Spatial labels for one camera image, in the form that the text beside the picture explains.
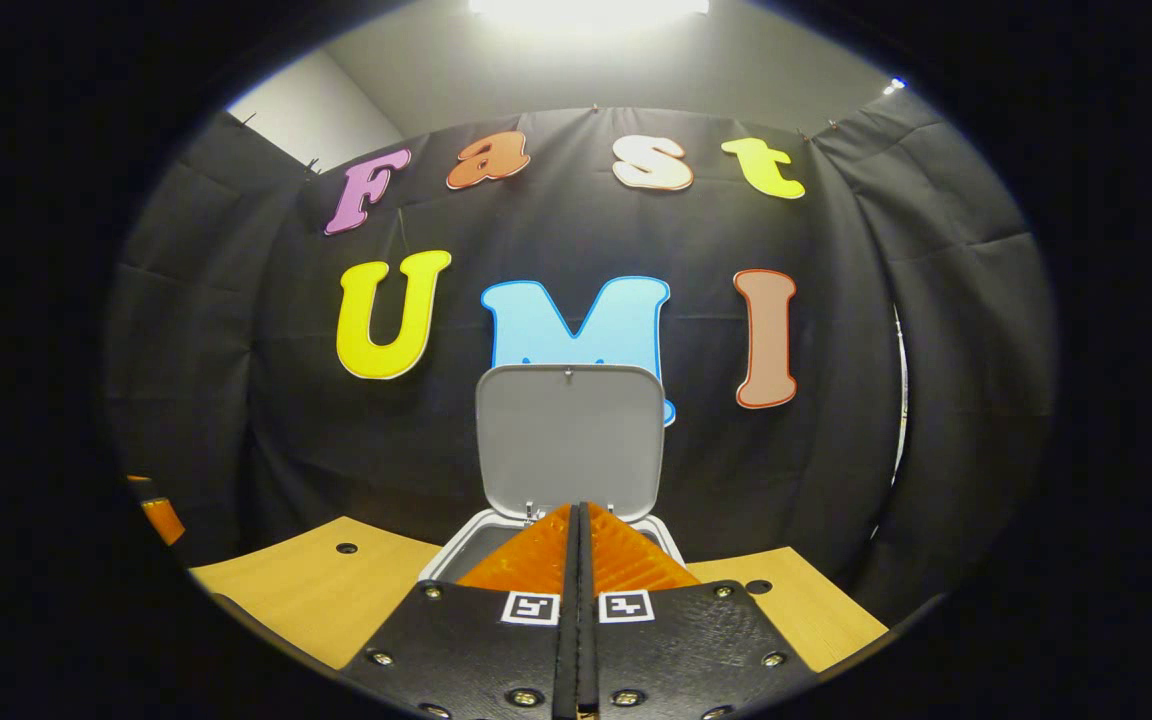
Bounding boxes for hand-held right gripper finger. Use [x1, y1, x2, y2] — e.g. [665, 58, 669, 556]
[579, 503, 822, 720]
[336, 503, 582, 720]

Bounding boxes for white desktop garbage bin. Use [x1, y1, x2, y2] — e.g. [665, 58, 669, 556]
[419, 363, 687, 586]

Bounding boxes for wooden desktop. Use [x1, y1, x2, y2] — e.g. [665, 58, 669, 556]
[189, 516, 889, 673]

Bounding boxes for black backdrop cloth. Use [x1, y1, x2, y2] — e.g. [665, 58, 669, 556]
[101, 88, 1057, 626]

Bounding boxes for large ceiling light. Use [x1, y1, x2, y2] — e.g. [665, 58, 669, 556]
[466, 0, 712, 31]

